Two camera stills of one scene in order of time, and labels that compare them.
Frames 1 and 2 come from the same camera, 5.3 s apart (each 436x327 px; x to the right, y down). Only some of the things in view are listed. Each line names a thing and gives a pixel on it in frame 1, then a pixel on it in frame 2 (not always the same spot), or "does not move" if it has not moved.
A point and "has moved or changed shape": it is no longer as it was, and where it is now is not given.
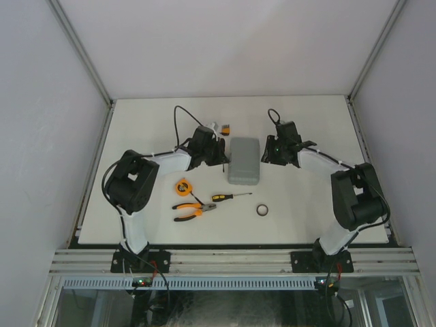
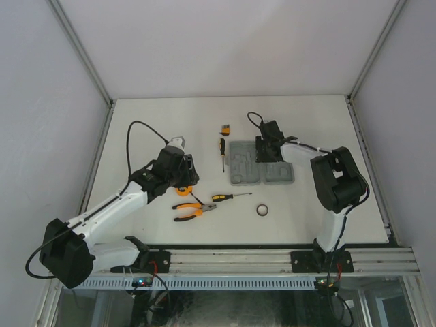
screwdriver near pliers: [221, 197] does not move
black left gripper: [220, 158] -> [191, 178]
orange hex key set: [225, 129] does not move
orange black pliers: [201, 208] does not move
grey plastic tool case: [244, 161] has moved or changed shape
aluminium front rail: [99, 261] does not move
